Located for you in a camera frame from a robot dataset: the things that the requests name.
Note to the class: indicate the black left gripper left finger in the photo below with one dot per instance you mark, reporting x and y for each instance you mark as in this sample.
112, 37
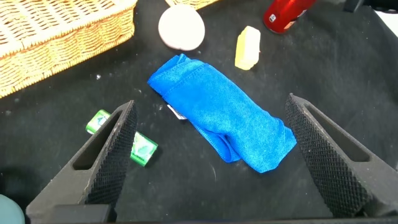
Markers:
105, 174

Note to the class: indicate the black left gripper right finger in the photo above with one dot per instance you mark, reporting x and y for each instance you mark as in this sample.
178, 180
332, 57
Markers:
326, 168

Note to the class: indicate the blue microfibre towel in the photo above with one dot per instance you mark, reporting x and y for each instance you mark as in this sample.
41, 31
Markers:
224, 115

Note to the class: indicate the pale yellow butter block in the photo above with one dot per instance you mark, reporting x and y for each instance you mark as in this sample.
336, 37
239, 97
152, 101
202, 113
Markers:
247, 48

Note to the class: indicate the red soda can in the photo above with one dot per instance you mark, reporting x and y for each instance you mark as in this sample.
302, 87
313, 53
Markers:
284, 14

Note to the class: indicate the pale pink round bun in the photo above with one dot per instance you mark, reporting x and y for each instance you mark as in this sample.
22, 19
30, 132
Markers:
182, 28

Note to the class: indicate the wicker basket with toiletries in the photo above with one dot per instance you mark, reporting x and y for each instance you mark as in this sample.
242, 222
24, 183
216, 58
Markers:
46, 46

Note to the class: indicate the wicker basket with food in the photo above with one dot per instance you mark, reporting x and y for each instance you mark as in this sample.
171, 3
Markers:
192, 3

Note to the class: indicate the green chewing gum pack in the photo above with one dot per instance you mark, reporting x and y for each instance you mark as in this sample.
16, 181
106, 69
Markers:
143, 149

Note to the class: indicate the black table cloth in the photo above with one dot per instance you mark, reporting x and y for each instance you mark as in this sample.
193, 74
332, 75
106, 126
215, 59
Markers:
326, 68

